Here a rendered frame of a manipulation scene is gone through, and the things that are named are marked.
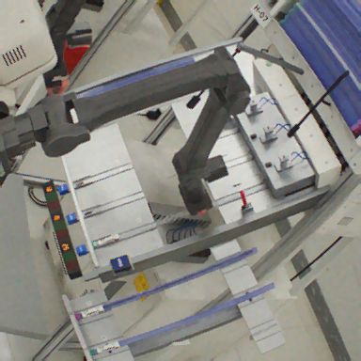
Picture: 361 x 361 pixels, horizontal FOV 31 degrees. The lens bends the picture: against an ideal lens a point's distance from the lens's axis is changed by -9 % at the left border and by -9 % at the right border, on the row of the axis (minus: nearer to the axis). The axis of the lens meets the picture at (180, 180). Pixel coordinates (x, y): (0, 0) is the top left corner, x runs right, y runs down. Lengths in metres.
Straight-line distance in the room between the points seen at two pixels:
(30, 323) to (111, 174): 0.57
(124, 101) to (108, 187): 0.76
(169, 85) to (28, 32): 0.31
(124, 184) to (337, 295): 1.95
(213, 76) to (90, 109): 0.25
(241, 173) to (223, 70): 0.72
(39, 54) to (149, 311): 1.14
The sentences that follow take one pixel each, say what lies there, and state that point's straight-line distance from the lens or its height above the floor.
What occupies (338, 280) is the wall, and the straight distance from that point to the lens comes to 3.73.
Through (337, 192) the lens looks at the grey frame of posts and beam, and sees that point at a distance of 1.97.
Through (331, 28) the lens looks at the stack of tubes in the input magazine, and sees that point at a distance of 2.03.
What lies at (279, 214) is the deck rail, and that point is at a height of 1.06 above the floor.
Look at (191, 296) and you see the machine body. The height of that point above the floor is 0.62.
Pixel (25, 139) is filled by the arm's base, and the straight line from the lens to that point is 1.30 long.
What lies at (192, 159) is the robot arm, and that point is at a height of 1.17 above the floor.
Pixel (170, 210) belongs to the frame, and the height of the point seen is 0.66.
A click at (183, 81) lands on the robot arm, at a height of 1.42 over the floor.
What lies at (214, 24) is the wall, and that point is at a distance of 4.84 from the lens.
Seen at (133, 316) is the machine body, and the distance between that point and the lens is 2.30.
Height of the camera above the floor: 2.01
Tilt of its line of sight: 32 degrees down
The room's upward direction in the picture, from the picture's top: 41 degrees clockwise
